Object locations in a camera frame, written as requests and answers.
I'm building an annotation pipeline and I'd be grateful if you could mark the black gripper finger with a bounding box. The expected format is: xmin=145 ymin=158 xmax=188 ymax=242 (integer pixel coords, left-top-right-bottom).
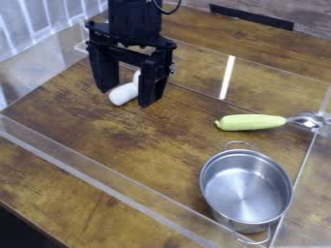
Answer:
xmin=139 ymin=49 xmax=173 ymax=108
xmin=88 ymin=45 xmax=118 ymax=93

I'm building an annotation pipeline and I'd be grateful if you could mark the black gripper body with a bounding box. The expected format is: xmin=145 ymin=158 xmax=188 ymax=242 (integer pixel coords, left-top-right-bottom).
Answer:
xmin=85 ymin=0 xmax=177 ymax=67

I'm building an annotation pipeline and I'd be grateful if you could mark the green handled metal spoon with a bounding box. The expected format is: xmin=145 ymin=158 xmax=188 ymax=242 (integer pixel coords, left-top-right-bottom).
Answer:
xmin=215 ymin=111 xmax=331 ymax=132

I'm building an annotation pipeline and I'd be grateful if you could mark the red capped toy mushroom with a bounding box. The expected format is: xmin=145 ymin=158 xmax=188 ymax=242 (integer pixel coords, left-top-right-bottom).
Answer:
xmin=108 ymin=71 xmax=141 ymax=106

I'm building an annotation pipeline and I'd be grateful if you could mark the black strip on table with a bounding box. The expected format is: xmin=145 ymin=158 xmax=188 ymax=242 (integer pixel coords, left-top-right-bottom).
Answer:
xmin=209 ymin=4 xmax=295 ymax=31

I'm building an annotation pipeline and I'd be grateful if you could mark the clear acrylic front barrier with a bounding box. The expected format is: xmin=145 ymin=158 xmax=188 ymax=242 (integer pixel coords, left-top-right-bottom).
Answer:
xmin=0 ymin=114 xmax=265 ymax=248

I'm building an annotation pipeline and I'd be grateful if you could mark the stainless steel pot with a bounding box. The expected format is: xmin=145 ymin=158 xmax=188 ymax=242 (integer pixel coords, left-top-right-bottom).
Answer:
xmin=199 ymin=140 xmax=293 ymax=245

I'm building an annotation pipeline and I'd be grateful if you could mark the clear acrylic bracket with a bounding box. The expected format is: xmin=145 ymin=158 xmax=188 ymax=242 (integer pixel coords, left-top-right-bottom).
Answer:
xmin=73 ymin=41 xmax=88 ymax=54

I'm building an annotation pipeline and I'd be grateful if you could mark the black cable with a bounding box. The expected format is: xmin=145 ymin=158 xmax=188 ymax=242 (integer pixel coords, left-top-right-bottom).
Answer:
xmin=151 ymin=0 xmax=184 ymax=16

